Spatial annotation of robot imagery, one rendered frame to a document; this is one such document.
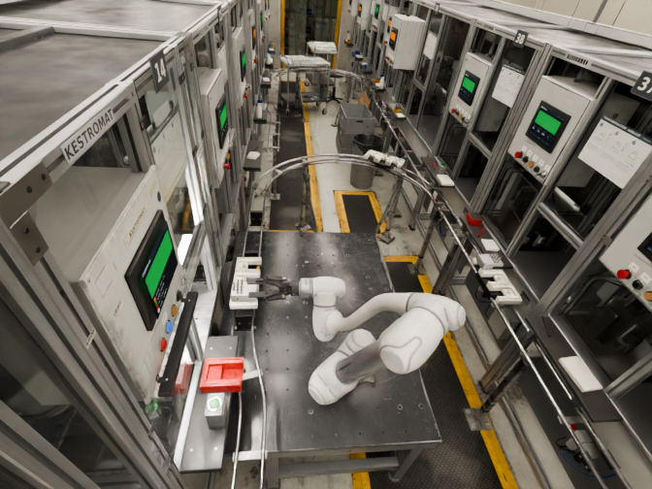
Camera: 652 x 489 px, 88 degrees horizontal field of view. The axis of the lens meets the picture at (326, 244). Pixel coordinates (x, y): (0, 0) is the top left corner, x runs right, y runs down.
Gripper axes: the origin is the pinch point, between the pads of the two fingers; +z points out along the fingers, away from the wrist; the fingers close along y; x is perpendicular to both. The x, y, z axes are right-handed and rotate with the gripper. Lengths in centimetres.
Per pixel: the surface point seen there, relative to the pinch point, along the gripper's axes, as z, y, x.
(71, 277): 24, 69, 60
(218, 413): 9, -10, 50
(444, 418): -121, -111, 16
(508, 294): -145, -26, -17
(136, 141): 23, 78, 23
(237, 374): 5.8, -20.5, 29.6
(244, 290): 7.3, -19.6, -16.3
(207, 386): 16.1, -16.0, 37.0
